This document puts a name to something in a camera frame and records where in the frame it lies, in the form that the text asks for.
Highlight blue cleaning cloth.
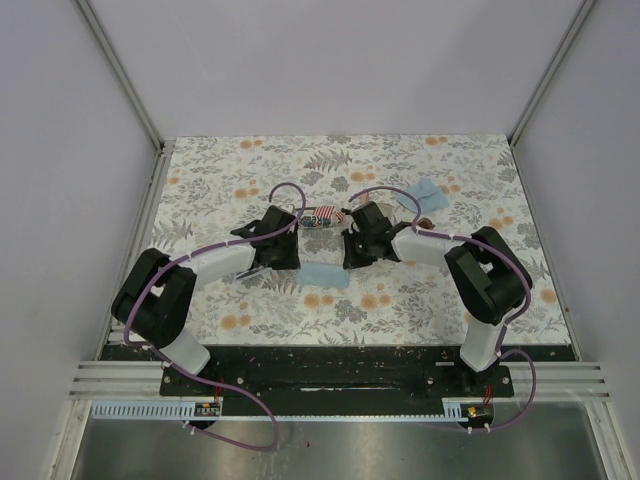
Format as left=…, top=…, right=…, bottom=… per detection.
left=406, top=178, right=449, bottom=215
left=296, top=263, right=350, bottom=289

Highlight flag pattern glasses case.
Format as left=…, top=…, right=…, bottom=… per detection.
left=298, top=205, right=345, bottom=229

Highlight brown sunglasses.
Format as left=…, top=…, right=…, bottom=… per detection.
left=417, top=217, right=435, bottom=230

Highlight pink glasses case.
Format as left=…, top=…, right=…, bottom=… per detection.
left=377, top=202, right=397, bottom=225

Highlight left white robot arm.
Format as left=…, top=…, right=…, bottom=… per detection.
left=111, top=206, right=300, bottom=395

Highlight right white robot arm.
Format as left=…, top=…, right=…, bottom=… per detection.
left=342, top=201, right=533, bottom=396

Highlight floral table mat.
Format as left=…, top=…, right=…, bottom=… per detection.
left=148, top=134, right=570, bottom=345

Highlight white frame sunglasses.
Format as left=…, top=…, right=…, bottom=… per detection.
left=234, top=267, right=271, bottom=281

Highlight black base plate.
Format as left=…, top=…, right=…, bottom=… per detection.
left=99, top=343, right=516, bottom=401

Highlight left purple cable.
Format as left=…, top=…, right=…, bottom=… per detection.
left=122, top=182, right=311, bottom=449

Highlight purple cable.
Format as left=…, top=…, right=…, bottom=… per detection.
left=122, top=182, right=311, bottom=449
left=347, top=187, right=539, bottom=434

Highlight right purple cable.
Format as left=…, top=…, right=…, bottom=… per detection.
left=347, top=187, right=539, bottom=434

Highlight white cable duct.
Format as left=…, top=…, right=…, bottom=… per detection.
left=90, top=398, right=467, bottom=423

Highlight left aluminium frame post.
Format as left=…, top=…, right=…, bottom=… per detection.
left=72, top=0, right=164, bottom=152

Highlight aluminium frame post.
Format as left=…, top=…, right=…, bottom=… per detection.
left=72, top=0, right=164, bottom=152
left=507, top=0, right=599, bottom=149

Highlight right aluminium frame post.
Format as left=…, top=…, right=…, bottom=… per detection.
left=507, top=0, right=599, bottom=149

